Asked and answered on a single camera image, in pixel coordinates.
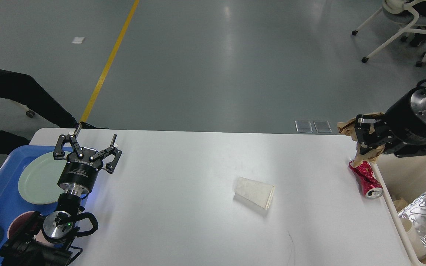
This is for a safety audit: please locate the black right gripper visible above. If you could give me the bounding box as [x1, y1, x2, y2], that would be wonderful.
[354, 86, 426, 158]

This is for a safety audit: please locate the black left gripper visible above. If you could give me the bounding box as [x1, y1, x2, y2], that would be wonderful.
[53, 124, 122, 196]

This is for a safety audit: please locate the brown paper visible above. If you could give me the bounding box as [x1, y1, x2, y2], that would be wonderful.
[337, 118, 385, 168]

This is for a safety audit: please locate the green plate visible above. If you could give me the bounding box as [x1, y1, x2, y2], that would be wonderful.
[17, 153, 66, 205]

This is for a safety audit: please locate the pink mug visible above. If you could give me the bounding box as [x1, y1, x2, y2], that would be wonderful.
[7, 211, 54, 246]

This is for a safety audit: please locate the white paper cup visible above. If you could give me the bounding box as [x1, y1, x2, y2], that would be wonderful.
[234, 177, 275, 210]
[400, 218, 426, 260]

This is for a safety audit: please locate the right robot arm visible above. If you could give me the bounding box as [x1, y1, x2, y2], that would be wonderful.
[354, 79, 426, 158]

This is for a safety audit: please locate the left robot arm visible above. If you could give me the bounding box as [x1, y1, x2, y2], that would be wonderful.
[0, 123, 122, 266]

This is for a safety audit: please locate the right floor plate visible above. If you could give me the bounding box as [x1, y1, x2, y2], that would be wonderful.
[313, 120, 332, 133]

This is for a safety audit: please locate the floor plate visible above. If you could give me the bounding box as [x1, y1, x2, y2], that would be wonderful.
[295, 120, 313, 133]
[313, 120, 332, 133]

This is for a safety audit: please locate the crushed red can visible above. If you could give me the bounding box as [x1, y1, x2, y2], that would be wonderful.
[348, 160, 383, 200]

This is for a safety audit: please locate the beige plastic bin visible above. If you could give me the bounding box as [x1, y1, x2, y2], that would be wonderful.
[372, 155, 426, 266]

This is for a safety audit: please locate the left floor plate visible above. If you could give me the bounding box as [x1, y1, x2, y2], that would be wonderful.
[295, 120, 313, 133]

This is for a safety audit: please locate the grey office chair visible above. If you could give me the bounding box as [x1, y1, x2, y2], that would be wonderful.
[20, 104, 36, 118]

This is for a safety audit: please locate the blue plastic tray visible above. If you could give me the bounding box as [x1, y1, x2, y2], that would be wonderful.
[0, 145, 57, 265]

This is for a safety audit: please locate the seated person in black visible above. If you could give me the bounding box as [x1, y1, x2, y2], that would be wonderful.
[0, 65, 109, 155]

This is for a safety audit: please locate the white rolling chair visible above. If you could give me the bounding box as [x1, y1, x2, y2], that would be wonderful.
[351, 0, 426, 67]

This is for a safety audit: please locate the lying white paper cup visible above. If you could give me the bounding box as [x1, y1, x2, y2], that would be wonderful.
[234, 177, 275, 210]

